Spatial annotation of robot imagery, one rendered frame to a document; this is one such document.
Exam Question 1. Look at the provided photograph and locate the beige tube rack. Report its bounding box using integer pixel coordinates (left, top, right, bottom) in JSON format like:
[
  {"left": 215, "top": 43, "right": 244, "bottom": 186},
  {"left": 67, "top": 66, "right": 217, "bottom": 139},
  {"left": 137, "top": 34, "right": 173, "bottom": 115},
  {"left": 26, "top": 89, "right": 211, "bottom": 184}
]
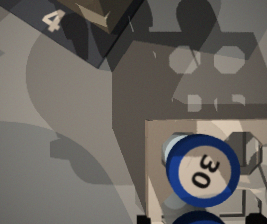
[{"left": 145, "top": 119, "right": 267, "bottom": 224}]

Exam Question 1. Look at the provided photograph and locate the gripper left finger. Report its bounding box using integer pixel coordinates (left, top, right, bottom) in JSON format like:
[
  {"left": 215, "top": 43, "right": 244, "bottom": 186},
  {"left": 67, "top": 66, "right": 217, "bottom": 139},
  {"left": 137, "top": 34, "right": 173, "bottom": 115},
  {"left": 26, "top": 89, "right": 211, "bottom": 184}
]
[{"left": 137, "top": 215, "right": 151, "bottom": 224}]

